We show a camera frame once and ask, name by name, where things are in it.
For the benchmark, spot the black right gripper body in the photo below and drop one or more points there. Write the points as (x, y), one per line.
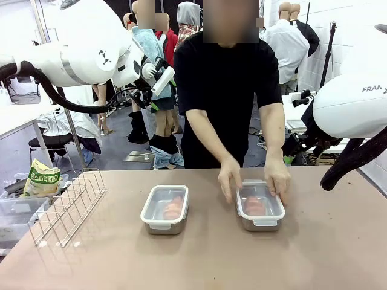
(293, 145)

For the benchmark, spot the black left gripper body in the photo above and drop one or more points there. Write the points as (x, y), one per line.
(142, 98)

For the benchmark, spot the golden croissant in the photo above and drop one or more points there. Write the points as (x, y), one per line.
(254, 205)
(173, 208)

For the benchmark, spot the clear lid white rim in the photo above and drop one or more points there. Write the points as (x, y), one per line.
(155, 202)
(266, 222)

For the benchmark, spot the stainless steel rectangular container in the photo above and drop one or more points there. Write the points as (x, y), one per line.
(164, 230)
(261, 228)

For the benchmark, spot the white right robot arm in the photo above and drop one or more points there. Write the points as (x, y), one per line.
(347, 105)

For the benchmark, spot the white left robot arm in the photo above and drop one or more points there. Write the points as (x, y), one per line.
(75, 51)

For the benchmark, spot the person's right forearm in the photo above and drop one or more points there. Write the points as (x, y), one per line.
(211, 136)

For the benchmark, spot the person's left forearm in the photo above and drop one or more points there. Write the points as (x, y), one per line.
(273, 133)

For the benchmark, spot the person's left hand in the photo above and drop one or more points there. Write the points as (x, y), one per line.
(278, 178)

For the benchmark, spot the person's right hand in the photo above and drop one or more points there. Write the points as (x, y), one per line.
(229, 178)

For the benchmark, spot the grey flat tray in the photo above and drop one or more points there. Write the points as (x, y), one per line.
(297, 124)

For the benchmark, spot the mannequin in beige shirt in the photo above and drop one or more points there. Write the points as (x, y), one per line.
(137, 127)

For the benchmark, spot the white folding table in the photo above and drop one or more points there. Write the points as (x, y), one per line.
(291, 110)

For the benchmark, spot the person in black t-shirt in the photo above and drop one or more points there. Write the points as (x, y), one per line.
(223, 90)

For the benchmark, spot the silver metal pole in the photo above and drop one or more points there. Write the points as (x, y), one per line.
(72, 133)

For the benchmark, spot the mannequin in white shirt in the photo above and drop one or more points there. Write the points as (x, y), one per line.
(287, 51)

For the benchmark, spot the black tripod stand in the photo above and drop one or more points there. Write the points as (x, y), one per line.
(328, 57)

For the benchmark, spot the mannequin in grey hoodie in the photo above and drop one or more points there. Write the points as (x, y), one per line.
(187, 15)

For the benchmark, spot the black padded chair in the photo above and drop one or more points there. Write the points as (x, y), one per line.
(51, 140)

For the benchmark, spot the mannequin in black white top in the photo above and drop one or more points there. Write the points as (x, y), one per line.
(311, 39)

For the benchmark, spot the green snack bag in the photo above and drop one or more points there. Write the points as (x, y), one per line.
(40, 181)

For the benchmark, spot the thin black pole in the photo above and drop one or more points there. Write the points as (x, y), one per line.
(307, 13)

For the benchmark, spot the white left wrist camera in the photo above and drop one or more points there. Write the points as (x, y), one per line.
(163, 81)

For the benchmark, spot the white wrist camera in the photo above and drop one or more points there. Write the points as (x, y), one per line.
(297, 98)
(163, 81)

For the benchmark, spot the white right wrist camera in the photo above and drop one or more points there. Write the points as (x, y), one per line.
(297, 98)

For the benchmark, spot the grey mannequin base plate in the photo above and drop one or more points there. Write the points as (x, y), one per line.
(139, 157)

